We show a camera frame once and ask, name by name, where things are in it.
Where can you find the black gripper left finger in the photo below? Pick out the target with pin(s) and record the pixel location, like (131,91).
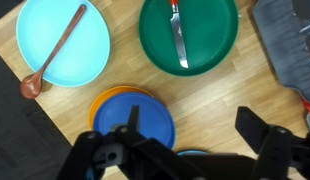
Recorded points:
(128,156)

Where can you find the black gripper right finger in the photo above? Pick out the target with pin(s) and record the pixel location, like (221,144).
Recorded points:
(278,153)

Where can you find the dark blue plate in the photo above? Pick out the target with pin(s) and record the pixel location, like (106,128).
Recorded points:
(151,113)

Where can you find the orange plate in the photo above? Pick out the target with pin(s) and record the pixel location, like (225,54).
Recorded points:
(98,103)

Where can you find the sky blue plate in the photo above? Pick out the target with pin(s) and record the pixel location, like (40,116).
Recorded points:
(191,152)

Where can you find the pale turquoise plate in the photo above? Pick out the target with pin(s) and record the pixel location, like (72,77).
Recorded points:
(61,43)

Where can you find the green plate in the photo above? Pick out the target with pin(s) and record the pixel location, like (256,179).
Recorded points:
(208,40)

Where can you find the red plastic piece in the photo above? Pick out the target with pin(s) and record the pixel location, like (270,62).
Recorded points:
(308,108)

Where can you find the brown wooden spoon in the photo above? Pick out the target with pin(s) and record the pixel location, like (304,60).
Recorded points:
(55,50)

